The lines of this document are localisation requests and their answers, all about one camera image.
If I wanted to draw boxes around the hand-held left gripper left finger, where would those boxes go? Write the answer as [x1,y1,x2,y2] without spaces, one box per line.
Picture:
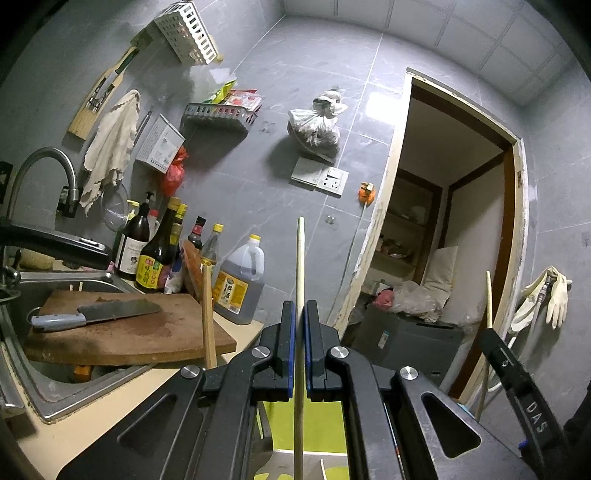
[55,300,296,480]

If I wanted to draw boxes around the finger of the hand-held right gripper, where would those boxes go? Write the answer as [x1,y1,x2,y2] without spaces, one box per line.
[477,327,566,450]

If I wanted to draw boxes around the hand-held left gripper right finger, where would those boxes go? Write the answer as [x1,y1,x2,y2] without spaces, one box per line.
[302,300,536,480]

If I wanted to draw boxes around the wooden chopstick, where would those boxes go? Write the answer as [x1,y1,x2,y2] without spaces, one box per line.
[294,216,306,480]
[201,264,219,370]
[475,271,494,421]

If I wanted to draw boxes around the oil jug with yellow cap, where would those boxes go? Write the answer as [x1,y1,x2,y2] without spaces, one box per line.
[212,233,267,326]

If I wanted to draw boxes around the green cloth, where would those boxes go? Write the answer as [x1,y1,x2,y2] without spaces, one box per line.
[256,401,349,480]

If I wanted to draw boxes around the cream rubber glove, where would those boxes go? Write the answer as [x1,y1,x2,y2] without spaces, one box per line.
[545,272,573,329]
[510,268,555,334]

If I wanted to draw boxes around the grey appliance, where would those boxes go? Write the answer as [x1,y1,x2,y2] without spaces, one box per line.
[348,307,465,388]

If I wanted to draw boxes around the clear plastic bag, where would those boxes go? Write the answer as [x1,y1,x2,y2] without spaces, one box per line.
[390,279,455,324]

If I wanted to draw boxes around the wooden shelf unit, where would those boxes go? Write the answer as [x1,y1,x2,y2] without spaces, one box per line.
[369,168,444,287]

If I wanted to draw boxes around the brown wooden spatula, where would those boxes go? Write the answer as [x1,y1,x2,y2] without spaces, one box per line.
[181,239,206,305]

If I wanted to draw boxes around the cream pillow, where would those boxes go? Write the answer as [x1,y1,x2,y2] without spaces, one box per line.
[422,246,459,305]

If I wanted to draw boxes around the wooden cutting board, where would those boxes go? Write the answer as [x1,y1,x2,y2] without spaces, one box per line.
[23,288,238,367]

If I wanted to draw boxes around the row of sauce bottles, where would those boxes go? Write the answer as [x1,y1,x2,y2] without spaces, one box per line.
[113,191,225,295]

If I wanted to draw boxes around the kitchen cleaver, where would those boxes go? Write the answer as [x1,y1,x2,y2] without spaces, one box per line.
[30,298,161,333]

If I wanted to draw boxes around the red plastic bag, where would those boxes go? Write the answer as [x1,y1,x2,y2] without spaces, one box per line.
[160,147,190,200]

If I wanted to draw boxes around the hanging plastic bag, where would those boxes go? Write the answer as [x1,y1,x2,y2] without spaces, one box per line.
[287,88,349,163]

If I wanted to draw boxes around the mesh strainer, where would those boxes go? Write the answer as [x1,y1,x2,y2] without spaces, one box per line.
[102,182,130,232]

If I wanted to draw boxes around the steel sink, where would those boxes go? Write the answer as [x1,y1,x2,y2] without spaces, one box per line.
[0,270,158,423]

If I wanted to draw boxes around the colourful seasoning packets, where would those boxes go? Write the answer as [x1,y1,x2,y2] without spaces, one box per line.
[201,79,266,112]

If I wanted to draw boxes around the tan scrub sponge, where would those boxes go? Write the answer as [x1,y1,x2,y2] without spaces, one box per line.
[18,249,54,271]

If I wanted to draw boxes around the cream hanging cloth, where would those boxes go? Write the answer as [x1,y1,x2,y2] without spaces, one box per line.
[78,89,141,217]

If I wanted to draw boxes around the wooden knife rack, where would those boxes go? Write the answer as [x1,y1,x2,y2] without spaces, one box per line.
[67,46,139,141]

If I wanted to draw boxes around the metal faucet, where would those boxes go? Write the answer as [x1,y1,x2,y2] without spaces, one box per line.
[7,147,80,222]

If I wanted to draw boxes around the white hose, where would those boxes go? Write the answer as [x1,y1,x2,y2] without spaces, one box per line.
[487,272,552,395]

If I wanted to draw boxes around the white power cable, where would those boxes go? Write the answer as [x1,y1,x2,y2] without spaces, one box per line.
[335,203,369,324]

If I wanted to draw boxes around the cream door frame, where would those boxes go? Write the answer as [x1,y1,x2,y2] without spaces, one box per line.
[332,67,527,402]

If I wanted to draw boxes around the wall socket plate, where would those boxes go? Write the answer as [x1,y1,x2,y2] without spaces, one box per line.
[316,167,349,198]

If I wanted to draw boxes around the white wall box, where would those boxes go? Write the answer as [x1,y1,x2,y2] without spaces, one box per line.
[135,113,186,174]

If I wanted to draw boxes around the grey wall shelf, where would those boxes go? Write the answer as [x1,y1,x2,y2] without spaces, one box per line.
[181,103,262,134]

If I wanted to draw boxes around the white wall basket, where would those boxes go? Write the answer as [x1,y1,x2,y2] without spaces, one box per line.
[147,1,219,66]

